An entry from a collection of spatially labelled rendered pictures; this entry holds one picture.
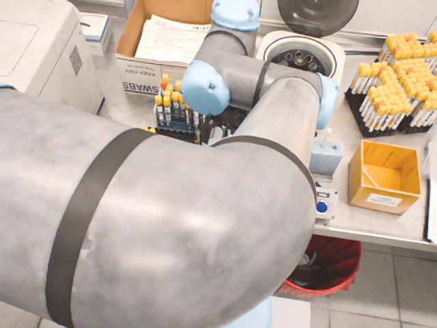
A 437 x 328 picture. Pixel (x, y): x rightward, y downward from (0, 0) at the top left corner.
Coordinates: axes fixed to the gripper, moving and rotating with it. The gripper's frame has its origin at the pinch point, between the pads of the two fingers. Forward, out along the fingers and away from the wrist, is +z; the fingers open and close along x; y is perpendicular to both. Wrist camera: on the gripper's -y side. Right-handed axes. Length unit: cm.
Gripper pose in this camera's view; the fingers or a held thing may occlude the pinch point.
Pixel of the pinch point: (217, 137)
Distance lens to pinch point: 88.5
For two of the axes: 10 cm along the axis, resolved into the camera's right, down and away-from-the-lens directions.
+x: 5.2, -7.1, 4.7
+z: -0.3, 5.3, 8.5
